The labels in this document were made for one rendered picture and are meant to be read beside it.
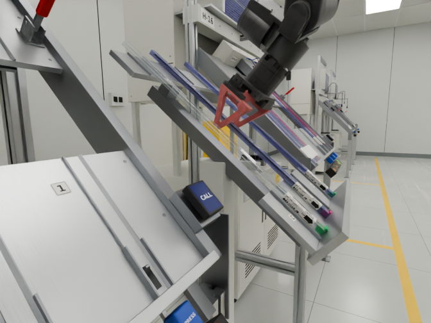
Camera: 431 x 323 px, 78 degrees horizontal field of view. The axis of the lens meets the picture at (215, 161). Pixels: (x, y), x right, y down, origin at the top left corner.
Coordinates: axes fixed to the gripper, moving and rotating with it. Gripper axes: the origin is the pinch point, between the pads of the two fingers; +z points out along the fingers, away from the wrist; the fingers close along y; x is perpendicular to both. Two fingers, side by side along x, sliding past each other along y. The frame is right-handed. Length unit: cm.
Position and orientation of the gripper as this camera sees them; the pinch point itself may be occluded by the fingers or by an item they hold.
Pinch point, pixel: (228, 123)
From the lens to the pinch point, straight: 54.4
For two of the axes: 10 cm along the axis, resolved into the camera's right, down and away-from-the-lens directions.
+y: -4.4, 1.4, -8.9
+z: -5.8, 7.0, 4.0
